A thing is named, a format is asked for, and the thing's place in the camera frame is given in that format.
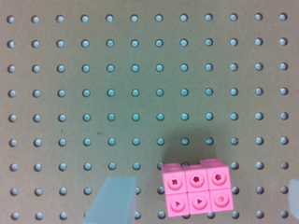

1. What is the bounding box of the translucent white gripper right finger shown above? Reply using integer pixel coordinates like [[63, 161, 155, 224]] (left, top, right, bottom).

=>
[[288, 179, 299, 219]]

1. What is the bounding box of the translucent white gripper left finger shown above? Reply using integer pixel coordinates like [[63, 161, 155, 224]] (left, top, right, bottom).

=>
[[81, 176, 136, 224]]

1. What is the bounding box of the pink interlocking cube block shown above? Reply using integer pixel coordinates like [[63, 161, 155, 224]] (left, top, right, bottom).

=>
[[161, 159, 234, 217]]

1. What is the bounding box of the brown perforated pegboard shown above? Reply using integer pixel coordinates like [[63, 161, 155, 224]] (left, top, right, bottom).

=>
[[0, 0, 299, 224]]

